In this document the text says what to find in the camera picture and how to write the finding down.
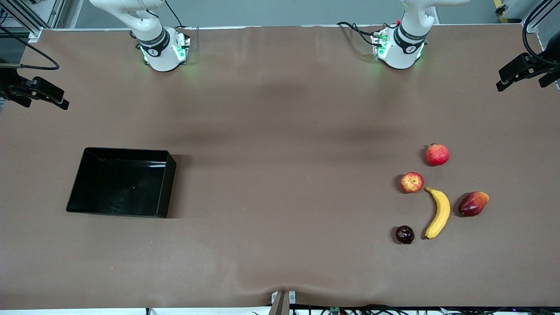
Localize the black plastic box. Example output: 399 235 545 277
66 147 177 218

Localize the red yellow apple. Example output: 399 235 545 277
400 171 424 194

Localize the yellow banana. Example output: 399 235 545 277
423 187 451 240

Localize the red pomegranate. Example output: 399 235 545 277
425 143 450 167

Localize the red yellow mango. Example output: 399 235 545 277
458 191 490 217

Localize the dark purple mangosteen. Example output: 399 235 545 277
395 225 415 245

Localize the brown table mat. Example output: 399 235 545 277
0 24 560 310

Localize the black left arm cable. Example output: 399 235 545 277
523 0 560 66

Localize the aluminium frame profile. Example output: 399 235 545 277
523 0 560 33
0 0 84 43

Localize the black base cable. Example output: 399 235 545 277
337 21 396 46
164 0 184 29

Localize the metal mount bracket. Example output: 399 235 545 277
270 290 297 315

